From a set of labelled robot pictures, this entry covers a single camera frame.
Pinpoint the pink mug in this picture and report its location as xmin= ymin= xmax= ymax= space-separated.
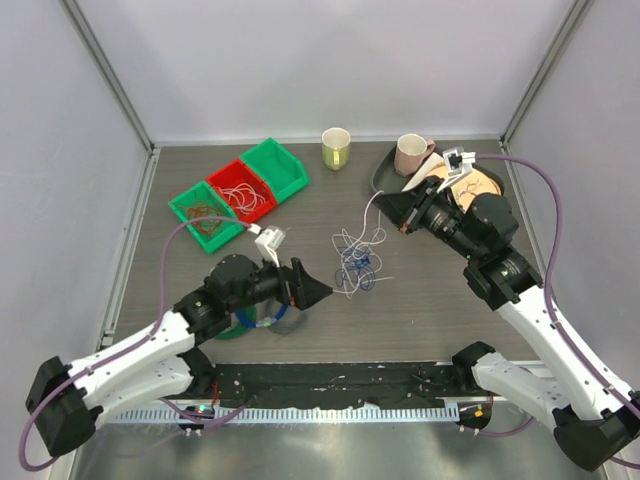
xmin=394 ymin=133 xmax=436 ymax=177

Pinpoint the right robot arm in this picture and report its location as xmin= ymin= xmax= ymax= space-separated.
xmin=373 ymin=177 xmax=639 ymax=471

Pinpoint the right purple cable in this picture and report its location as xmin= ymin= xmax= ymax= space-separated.
xmin=469 ymin=153 xmax=640 ymax=471

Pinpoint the dark grey tray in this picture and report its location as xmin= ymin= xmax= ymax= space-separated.
xmin=369 ymin=146 xmax=506 ymax=195

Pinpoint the right aluminium frame post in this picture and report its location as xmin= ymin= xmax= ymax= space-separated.
xmin=499 ymin=0 xmax=596 ymax=149

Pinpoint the grey wire coil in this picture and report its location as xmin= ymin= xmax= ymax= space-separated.
xmin=263 ymin=309 xmax=310 ymax=337

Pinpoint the red wire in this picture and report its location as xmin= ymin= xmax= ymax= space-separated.
xmin=185 ymin=199 xmax=225 ymax=235
xmin=169 ymin=187 xmax=226 ymax=236

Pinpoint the left aluminium frame post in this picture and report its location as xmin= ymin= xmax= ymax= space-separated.
xmin=55 ymin=0 xmax=161 ymax=156

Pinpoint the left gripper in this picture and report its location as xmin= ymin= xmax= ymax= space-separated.
xmin=228 ymin=248 xmax=332 ymax=313

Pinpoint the near green bin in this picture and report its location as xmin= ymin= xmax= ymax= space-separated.
xmin=168 ymin=181 xmax=244 ymax=254

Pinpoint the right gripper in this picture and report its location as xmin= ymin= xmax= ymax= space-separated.
xmin=372 ymin=174 xmax=483 ymax=261

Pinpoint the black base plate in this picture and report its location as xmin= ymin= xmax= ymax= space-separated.
xmin=184 ymin=362 xmax=489 ymax=410

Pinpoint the yellow-green mug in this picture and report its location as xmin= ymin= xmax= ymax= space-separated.
xmin=321 ymin=127 xmax=351 ymax=171

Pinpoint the aluminium frame post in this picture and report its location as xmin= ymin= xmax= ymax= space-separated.
xmin=55 ymin=0 xmax=161 ymax=156
xmin=499 ymin=0 xmax=596 ymax=149

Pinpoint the purple cable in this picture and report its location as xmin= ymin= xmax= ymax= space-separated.
xmin=469 ymin=153 xmax=640 ymax=471
xmin=18 ymin=216 xmax=261 ymax=473

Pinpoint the white napkin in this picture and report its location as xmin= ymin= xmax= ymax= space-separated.
xmin=402 ymin=152 xmax=445 ymax=191

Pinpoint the green wire coil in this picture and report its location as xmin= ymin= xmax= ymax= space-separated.
xmin=214 ymin=324 xmax=255 ymax=341

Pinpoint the slotted cable duct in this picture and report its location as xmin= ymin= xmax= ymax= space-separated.
xmin=108 ymin=403 xmax=459 ymax=427

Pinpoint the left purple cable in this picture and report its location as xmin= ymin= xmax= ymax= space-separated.
xmin=18 ymin=216 xmax=261 ymax=473

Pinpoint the far green bin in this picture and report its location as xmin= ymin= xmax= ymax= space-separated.
xmin=240 ymin=138 xmax=310 ymax=204

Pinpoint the red bin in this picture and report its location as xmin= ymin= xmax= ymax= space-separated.
xmin=206 ymin=158 xmax=278 ymax=223

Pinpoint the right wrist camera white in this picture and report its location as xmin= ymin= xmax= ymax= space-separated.
xmin=437 ymin=147 xmax=476 ymax=193

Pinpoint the bird pattern plate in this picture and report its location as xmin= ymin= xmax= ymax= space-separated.
xmin=449 ymin=168 xmax=503 ymax=211

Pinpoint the blue wire coil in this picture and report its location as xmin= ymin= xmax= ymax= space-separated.
xmin=233 ymin=303 xmax=291 ymax=330

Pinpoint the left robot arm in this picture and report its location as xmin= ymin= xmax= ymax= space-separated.
xmin=25 ymin=255 xmax=332 ymax=458

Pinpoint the green bin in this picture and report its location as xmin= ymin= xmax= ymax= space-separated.
xmin=168 ymin=181 xmax=244 ymax=254
xmin=240 ymin=138 xmax=310 ymax=204

